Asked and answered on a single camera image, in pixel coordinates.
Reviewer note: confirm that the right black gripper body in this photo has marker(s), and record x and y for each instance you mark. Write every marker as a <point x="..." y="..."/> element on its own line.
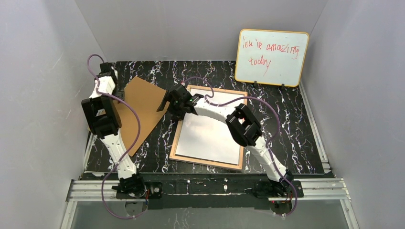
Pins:
<point x="172" y="100"/>

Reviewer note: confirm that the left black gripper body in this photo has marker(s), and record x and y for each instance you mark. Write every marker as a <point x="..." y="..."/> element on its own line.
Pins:
<point x="118" y="93"/>

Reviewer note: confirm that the brown cardboard backing board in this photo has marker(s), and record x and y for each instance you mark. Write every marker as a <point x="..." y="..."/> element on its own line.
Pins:
<point x="144" y="98"/>

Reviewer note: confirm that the printed photo with white border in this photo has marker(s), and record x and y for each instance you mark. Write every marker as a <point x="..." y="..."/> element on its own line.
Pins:
<point x="202" y="140"/>

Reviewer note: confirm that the white wooden picture frame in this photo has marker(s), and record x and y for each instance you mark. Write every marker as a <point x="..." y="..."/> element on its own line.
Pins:
<point x="217" y="96"/>

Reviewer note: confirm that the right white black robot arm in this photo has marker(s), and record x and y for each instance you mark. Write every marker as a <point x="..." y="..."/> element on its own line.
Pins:
<point x="244" y="128"/>

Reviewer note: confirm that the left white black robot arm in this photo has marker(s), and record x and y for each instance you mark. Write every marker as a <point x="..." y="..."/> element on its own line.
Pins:
<point x="104" y="121"/>

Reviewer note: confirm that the black marble pattern mat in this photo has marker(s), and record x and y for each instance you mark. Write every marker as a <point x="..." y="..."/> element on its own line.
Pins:
<point x="295" y="146"/>

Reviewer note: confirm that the yellow rimmed whiteboard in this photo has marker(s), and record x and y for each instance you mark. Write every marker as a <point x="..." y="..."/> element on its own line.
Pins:
<point x="270" y="57"/>

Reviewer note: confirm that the aluminium rail base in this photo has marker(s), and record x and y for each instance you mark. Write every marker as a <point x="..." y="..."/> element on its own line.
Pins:
<point x="230" y="190"/>

